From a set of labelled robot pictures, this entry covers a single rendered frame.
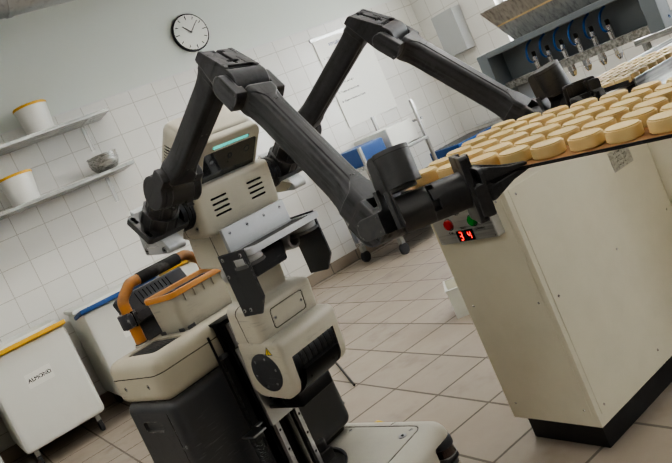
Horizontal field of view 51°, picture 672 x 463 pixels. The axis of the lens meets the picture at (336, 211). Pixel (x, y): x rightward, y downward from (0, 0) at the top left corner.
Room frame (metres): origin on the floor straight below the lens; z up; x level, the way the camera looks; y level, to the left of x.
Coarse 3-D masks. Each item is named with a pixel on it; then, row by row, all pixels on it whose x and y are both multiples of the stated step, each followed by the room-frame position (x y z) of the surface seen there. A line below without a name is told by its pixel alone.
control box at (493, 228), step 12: (456, 216) 2.01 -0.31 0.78; (492, 216) 1.91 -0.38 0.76; (444, 228) 2.07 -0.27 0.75; (456, 228) 2.03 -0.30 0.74; (468, 228) 1.99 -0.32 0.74; (480, 228) 1.95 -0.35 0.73; (492, 228) 1.91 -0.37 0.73; (444, 240) 2.09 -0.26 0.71; (456, 240) 2.05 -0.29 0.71; (468, 240) 2.00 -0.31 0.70
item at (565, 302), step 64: (512, 192) 1.90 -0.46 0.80; (576, 192) 2.03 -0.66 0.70; (640, 192) 2.18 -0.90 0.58; (448, 256) 2.14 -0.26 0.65; (512, 256) 1.93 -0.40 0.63; (576, 256) 1.97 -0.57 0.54; (640, 256) 2.12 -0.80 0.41; (512, 320) 2.02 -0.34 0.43; (576, 320) 1.92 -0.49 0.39; (640, 320) 2.06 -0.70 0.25; (512, 384) 2.11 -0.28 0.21; (576, 384) 1.90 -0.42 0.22; (640, 384) 2.00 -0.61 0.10
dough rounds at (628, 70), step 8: (664, 48) 2.66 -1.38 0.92; (648, 56) 2.67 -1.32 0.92; (656, 56) 2.50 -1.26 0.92; (664, 56) 2.39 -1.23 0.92; (624, 64) 2.74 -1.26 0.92; (632, 64) 2.61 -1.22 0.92; (640, 64) 2.46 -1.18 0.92; (648, 64) 2.35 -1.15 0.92; (656, 64) 2.35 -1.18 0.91; (608, 72) 2.73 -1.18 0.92; (616, 72) 2.58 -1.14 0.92; (624, 72) 2.49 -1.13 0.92; (632, 72) 2.31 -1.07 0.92; (640, 72) 2.32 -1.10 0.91; (600, 80) 2.53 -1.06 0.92; (608, 80) 2.43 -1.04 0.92; (616, 80) 2.29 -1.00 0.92; (624, 80) 2.26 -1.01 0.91; (632, 80) 2.27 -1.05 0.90
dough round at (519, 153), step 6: (510, 150) 1.08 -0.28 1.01; (516, 150) 1.07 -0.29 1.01; (522, 150) 1.06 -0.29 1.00; (528, 150) 1.06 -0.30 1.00; (498, 156) 1.08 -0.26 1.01; (504, 156) 1.07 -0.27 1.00; (510, 156) 1.06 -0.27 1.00; (516, 156) 1.06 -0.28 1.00; (522, 156) 1.06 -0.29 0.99; (528, 156) 1.06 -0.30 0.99; (504, 162) 1.07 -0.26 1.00; (510, 162) 1.06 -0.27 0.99
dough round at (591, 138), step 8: (592, 128) 1.01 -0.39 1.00; (600, 128) 0.99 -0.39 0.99; (576, 136) 1.00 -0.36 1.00; (584, 136) 0.98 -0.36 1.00; (592, 136) 0.98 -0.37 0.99; (600, 136) 0.98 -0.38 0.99; (576, 144) 0.99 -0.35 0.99; (584, 144) 0.98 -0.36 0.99; (592, 144) 0.98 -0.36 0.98; (600, 144) 0.98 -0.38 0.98
